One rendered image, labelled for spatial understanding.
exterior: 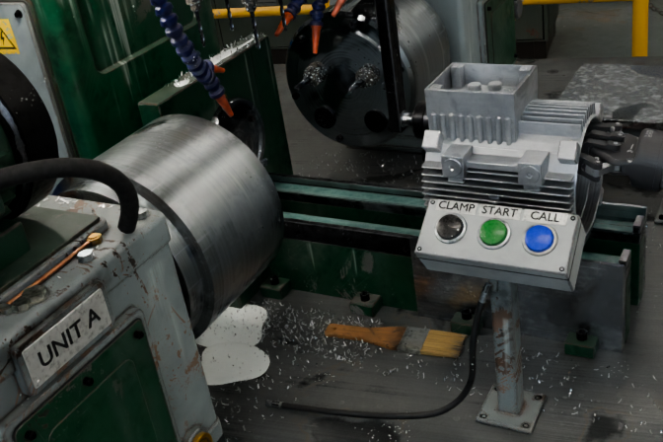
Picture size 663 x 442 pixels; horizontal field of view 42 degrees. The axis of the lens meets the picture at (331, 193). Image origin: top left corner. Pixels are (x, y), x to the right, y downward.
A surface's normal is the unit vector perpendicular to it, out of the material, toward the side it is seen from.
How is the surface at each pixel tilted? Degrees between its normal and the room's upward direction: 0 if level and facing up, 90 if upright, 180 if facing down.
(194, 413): 90
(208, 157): 36
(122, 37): 90
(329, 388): 0
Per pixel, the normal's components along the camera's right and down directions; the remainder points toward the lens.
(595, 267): -0.46, 0.46
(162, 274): 0.87, 0.10
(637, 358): -0.14, -0.88
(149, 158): 0.12, -0.81
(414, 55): 0.77, -0.22
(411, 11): 0.50, -0.57
